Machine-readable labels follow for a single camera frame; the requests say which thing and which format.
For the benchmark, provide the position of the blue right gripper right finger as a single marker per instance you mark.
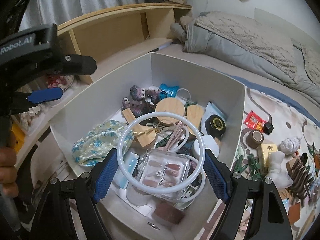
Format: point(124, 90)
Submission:
point(219, 176)

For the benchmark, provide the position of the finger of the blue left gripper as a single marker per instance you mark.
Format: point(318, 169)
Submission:
point(45, 95)

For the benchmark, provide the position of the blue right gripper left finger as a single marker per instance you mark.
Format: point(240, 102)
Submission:
point(102, 175)

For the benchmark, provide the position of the clear nail tips case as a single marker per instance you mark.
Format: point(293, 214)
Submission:
point(162, 170)

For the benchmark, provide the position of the left hand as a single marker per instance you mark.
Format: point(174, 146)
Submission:
point(8, 172)

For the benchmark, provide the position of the floral fabric pouch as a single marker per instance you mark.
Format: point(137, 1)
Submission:
point(97, 143)

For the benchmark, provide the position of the black round tin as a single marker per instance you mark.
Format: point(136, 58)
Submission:
point(215, 126)

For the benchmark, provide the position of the brown tape roll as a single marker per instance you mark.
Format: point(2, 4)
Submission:
point(254, 139)

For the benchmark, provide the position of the red sachet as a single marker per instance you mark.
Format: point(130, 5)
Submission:
point(254, 121)

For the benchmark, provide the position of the brown hair claw clip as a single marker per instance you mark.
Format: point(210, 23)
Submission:
point(302, 179)

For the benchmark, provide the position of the brown leather sleeve wooden board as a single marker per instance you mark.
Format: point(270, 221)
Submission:
point(294, 213)

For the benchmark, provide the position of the round wooden lid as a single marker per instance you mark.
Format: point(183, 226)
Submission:
point(172, 105)

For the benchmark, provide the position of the wooden bedside shelf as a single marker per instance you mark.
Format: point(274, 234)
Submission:
point(113, 37)

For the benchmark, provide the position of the grey quilted duvet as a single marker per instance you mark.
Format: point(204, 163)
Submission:
point(253, 46)

